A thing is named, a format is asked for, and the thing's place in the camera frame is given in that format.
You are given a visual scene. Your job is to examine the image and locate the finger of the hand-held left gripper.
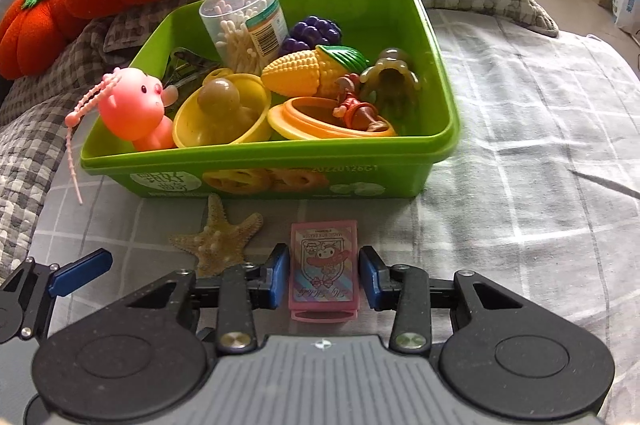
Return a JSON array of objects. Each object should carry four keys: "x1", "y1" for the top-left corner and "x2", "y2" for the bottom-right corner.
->
[{"x1": 15, "y1": 249, "x2": 112, "y2": 341}]

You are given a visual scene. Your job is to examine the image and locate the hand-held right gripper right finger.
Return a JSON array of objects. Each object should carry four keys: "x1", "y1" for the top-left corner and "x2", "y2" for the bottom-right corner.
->
[{"x1": 359, "y1": 246, "x2": 521, "y2": 354}]

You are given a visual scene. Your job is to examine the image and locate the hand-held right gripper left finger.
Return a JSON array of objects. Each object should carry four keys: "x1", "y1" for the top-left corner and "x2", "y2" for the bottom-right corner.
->
[{"x1": 120, "y1": 245, "x2": 291, "y2": 354}]

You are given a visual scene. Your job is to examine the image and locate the pink card box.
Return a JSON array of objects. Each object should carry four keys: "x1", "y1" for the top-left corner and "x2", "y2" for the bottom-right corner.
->
[{"x1": 289, "y1": 220, "x2": 361, "y2": 322}]

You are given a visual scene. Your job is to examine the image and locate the orange plastic lid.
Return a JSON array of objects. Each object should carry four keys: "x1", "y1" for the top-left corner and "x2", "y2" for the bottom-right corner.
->
[{"x1": 267, "y1": 97, "x2": 398, "y2": 140}]

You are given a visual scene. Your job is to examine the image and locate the small red brown figurine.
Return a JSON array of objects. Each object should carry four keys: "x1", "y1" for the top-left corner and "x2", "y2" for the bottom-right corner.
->
[{"x1": 332, "y1": 74, "x2": 391, "y2": 133}]

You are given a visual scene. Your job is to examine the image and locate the yellow plastic cup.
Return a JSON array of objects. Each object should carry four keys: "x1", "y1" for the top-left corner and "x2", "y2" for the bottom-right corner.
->
[{"x1": 172, "y1": 67, "x2": 273, "y2": 149}]

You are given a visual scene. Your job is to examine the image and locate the pink pig toy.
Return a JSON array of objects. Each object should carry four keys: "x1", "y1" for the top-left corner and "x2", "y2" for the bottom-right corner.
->
[{"x1": 65, "y1": 67, "x2": 178, "y2": 206}]

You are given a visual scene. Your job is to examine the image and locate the green plastic box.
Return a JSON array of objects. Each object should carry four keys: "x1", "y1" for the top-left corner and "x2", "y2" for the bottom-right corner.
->
[{"x1": 80, "y1": 0, "x2": 461, "y2": 200}]

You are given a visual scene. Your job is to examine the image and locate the amber round-headed octopus toy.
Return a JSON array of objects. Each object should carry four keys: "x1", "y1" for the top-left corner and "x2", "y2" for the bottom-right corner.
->
[{"x1": 197, "y1": 80, "x2": 256, "y2": 143}]

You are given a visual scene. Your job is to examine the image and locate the yellow toy corn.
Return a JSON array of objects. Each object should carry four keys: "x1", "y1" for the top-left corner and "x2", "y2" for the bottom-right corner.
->
[{"x1": 261, "y1": 45, "x2": 371, "y2": 98}]

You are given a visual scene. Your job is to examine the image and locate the amber long-armed octopus toy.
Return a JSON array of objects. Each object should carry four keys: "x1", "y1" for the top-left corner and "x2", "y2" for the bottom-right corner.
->
[{"x1": 360, "y1": 47, "x2": 421, "y2": 118}]

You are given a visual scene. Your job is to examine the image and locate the dark hair claw clip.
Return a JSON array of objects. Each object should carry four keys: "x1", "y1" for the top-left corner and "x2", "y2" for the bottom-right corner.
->
[{"x1": 167, "y1": 47, "x2": 211, "y2": 90}]

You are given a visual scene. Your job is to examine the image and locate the purple toy grapes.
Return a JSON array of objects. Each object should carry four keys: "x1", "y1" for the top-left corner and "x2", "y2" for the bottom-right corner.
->
[{"x1": 287, "y1": 16, "x2": 343, "y2": 53}]

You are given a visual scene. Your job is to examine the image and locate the clear cotton swab jar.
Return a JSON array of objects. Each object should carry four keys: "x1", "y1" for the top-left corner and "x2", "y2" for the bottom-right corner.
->
[{"x1": 199, "y1": 0, "x2": 290, "y2": 76}]

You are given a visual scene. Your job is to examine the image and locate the dried starfish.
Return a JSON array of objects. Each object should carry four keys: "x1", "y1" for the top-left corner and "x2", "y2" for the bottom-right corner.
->
[{"x1": 167, "y1": 193, "x2": 264, "y2": 278}]

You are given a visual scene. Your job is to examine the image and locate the dark checked blanket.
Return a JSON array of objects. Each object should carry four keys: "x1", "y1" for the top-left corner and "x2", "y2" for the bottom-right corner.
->
[{"x1": 0, "y1": 12, "x2": 151, "y2": 251}]

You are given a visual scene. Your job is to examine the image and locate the light grid bed sheet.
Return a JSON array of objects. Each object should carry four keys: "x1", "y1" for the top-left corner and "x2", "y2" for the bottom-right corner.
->
[{"x1": 27, "y1": 7, "x2": 640, "y2": 425}]

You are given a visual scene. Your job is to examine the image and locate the small orange pumpkin cushion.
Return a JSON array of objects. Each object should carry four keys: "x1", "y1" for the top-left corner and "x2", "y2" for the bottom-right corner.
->
[{"x1": 0, "y1": 0, "x2": 116, "y2": 80}]

